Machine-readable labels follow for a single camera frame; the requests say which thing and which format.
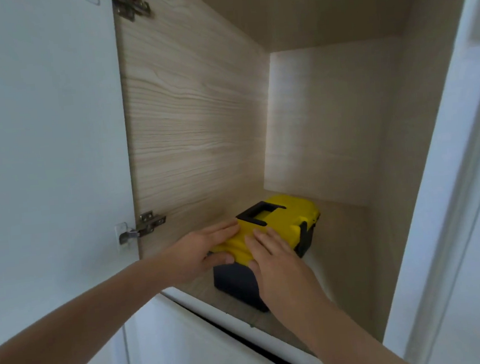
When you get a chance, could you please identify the metal cabinet hinge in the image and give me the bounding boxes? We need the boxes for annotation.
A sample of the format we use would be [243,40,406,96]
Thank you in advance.
[105,0,153,24]
[115,210,169,245]

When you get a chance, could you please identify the white lower cabinet door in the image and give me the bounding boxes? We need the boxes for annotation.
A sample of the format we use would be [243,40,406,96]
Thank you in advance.
[45,275,323,364]

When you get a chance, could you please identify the wooden cabinet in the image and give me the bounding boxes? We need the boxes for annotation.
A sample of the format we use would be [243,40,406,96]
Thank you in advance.
[113,0,480,364]

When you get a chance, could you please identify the person's right forearm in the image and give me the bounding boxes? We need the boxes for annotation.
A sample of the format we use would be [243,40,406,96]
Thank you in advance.
[271,289,416,364]

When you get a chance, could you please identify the yellow and black toolbox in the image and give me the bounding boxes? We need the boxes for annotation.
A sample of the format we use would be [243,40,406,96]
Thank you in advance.
[206,191,329,317]

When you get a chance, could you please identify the white cabinet door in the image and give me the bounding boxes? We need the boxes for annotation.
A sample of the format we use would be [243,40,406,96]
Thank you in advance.
[352,0,480,364]
[45,275,323,364]
[0,0,148,354]

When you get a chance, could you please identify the person's right hand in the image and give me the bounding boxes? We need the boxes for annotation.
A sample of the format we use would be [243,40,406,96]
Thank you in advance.
[243,222,333,328]

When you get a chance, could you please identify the person's left forearm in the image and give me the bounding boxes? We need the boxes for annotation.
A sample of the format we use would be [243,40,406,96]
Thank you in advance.
[0,253,185,364]

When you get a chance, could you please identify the person's left hand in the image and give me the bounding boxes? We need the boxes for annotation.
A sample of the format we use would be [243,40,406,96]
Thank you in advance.
[156,219,246,289]

